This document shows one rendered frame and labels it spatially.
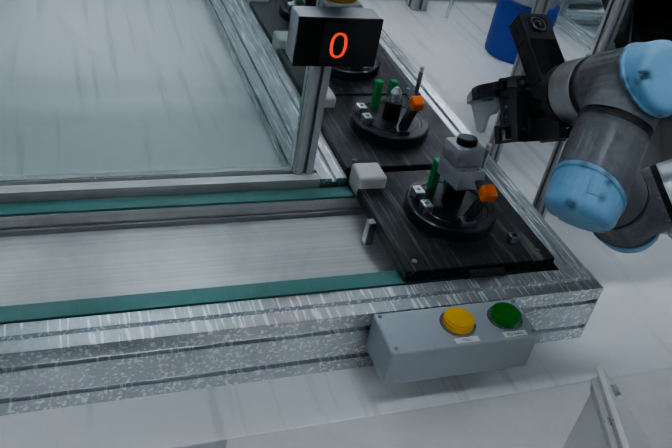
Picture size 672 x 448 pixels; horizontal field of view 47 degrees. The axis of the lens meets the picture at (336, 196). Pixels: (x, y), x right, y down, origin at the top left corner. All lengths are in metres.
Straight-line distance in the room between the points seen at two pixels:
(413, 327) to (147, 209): 0.42
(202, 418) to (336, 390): 0.18
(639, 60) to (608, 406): 0.34
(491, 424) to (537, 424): 0.06
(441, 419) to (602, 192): 0.40
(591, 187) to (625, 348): 0.52
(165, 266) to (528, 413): 0.52
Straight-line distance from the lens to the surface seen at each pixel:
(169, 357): 0.96
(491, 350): 1.04
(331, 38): 1.07
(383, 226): 1.13
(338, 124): 1.36
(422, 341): 0.99
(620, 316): 1.32
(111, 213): 1.15
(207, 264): 1.10
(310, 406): 1.01
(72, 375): 0.96
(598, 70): 0.85
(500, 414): 1.08
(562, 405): 1.13
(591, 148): 0.80
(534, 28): 0.99
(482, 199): 1.09
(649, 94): 0.80
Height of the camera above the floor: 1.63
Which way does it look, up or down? 34 degrees down
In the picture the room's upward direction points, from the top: 11 degrees clockwise
